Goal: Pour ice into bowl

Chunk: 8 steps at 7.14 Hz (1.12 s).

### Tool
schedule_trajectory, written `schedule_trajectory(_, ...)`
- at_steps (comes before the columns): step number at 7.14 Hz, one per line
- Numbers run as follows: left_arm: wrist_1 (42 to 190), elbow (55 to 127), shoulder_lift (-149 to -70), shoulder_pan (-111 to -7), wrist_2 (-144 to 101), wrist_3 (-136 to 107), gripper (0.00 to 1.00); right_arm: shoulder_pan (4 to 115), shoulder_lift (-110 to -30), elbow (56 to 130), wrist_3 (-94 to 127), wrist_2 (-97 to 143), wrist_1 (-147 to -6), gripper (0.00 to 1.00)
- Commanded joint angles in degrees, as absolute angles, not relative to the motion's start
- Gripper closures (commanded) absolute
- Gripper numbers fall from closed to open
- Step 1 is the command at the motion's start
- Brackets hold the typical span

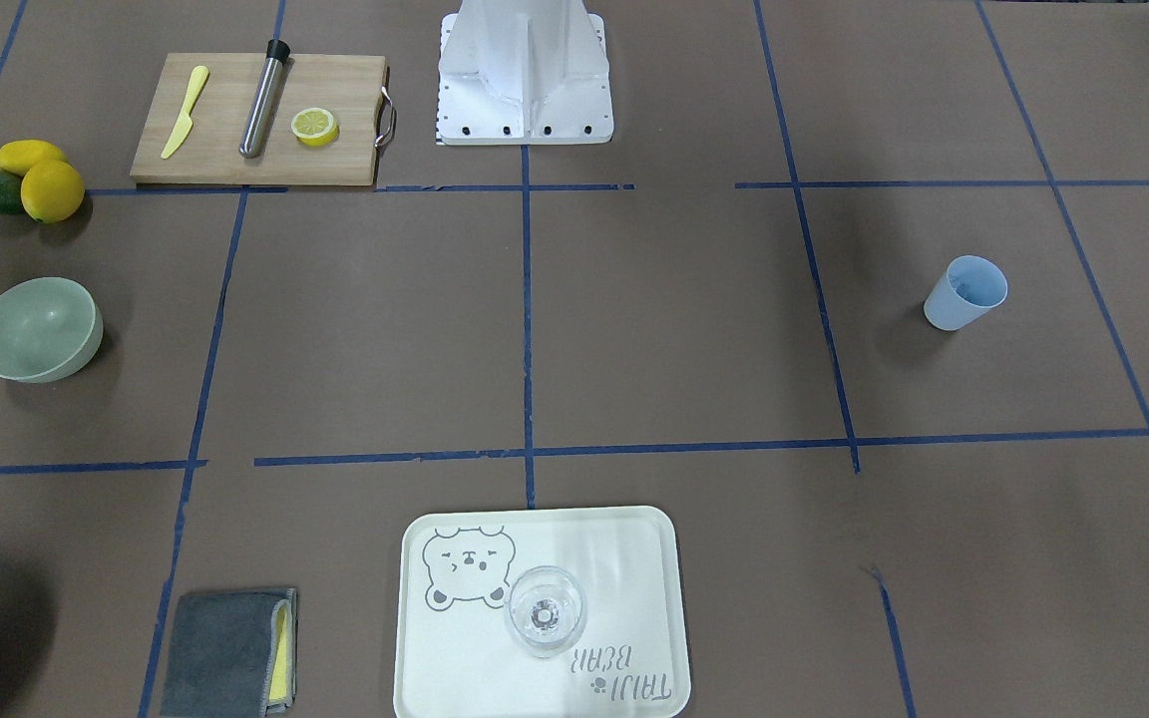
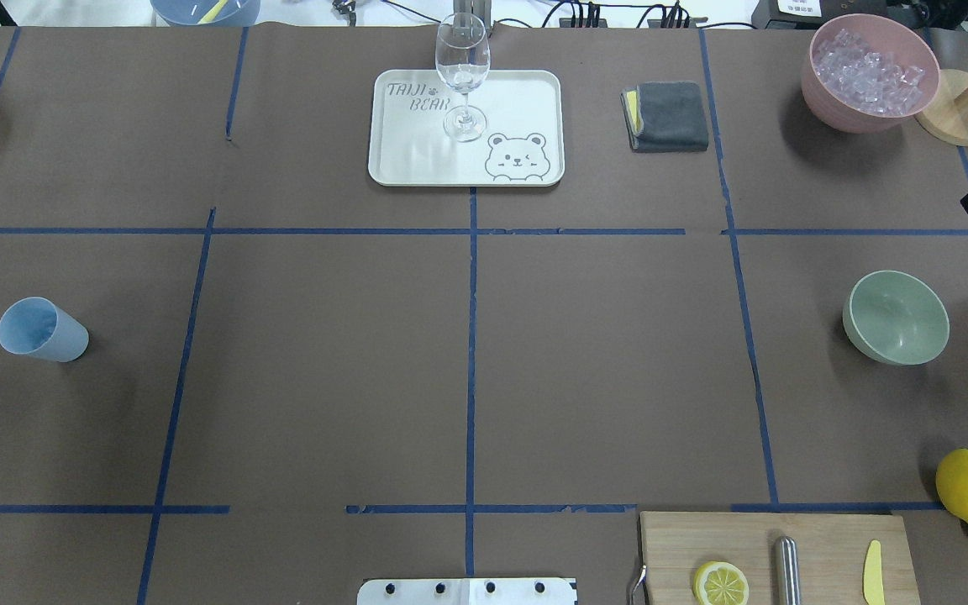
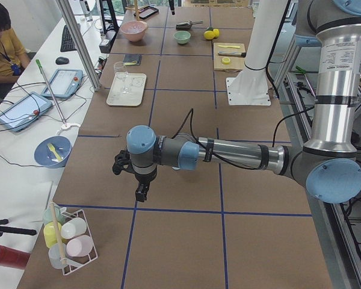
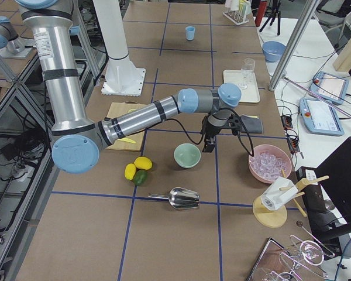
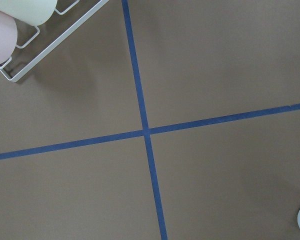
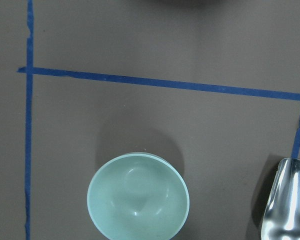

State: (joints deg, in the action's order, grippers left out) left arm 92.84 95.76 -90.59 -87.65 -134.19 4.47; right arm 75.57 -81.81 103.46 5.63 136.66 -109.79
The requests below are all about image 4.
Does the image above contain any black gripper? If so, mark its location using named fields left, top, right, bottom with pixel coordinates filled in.
left=201, top=114, right=240, bottom=153

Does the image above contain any light blue plastic cup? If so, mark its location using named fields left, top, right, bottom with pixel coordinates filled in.
left=185, top=26, right=195, bottom=41

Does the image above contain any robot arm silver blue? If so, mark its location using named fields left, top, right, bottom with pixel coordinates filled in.
left=0, top=16, right=32, bottom=59
left=18, top=1, right=241, bottom=174

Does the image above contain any green ceramic bowl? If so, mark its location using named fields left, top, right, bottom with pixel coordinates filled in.
left=173, top=143, right=201, bottom=169

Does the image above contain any metal ice scoop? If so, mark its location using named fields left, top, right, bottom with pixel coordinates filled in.
left=148, top=187, right=199, bottom=210

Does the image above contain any pink bowl with ice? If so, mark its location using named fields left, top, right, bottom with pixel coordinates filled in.
left=248, top=144, right=293, bottom=184

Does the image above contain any blue bowl on side table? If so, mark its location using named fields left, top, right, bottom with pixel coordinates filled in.
left=262, top=41, right=286, bottom=63

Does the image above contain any grey yellow cleaning cloth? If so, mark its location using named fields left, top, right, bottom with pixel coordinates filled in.
left=240, top=115, right=263, bottom=133

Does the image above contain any large yellow lemon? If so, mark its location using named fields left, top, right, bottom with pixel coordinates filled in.
left=134, top=156, right=153, bottom=170

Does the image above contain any cream bear tray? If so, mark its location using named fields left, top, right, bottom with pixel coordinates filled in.
left=223, top=70, right=260, bottom=104

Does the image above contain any green lime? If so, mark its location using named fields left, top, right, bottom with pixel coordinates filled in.
left=132, top=170, right=148, bottom=186

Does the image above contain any wooden cutting board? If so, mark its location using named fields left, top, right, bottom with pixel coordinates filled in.
left=106, top=102, right=146, bottom=152

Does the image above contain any small yellow lemon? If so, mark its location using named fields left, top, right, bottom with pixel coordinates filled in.
left=124, top=163, right=137, bottom=181

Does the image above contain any white mug on stand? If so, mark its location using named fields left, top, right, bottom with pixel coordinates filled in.
left=260, top=177, right=298, bottom=211

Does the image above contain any yellow plastic knife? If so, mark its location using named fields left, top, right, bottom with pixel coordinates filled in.
left=118, top=108, right=136, bottom=144

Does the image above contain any clear wine glass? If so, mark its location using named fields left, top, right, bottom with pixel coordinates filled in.
left=239, top=58, right=255, bottom=90

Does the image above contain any wooden mug tree stand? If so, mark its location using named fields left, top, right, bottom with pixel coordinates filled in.
left=253, top=176, right=329, bottom=228

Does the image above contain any near teach pendant tablet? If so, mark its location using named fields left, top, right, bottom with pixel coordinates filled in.
left=299, top=98, right=345, bottom=136

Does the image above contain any teach pendant tablet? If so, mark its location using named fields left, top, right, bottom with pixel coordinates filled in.
left=299, top=98, right=345, bottom=136
left=309, top=71, right=349, bottom=105

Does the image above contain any black laptop monitor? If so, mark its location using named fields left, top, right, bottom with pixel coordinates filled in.
left=296, top=136, right=351, bottom=242

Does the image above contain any far teach pendant tablet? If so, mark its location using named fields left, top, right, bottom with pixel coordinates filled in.
left=309, top=71, right=349, bottom=105

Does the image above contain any metal tray with glasses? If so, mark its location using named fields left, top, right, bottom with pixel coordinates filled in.
left=246, top=233, right=336, bottom=280

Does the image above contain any red bottle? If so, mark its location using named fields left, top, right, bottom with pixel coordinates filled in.
left=255, top=0, right=267, bottom=27

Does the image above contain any white wire cup rack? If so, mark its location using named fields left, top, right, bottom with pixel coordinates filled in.
left=223, top=0, right=251, bottom=25

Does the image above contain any black camera tripod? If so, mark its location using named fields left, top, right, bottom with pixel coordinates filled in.
left=259, top=0, right=281, bottom=36

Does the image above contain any aluminium frame post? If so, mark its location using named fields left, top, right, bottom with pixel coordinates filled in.
left=269, top=0, right=320, bottom=91

